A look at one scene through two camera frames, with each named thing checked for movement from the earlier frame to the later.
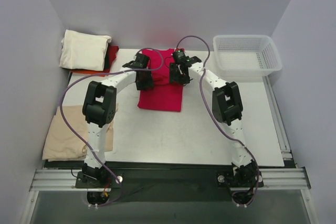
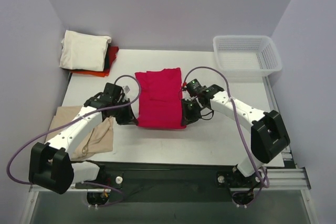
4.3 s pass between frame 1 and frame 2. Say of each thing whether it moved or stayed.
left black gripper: moved
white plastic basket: stayed
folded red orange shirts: stayed
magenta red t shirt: moved
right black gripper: moved
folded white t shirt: stayed
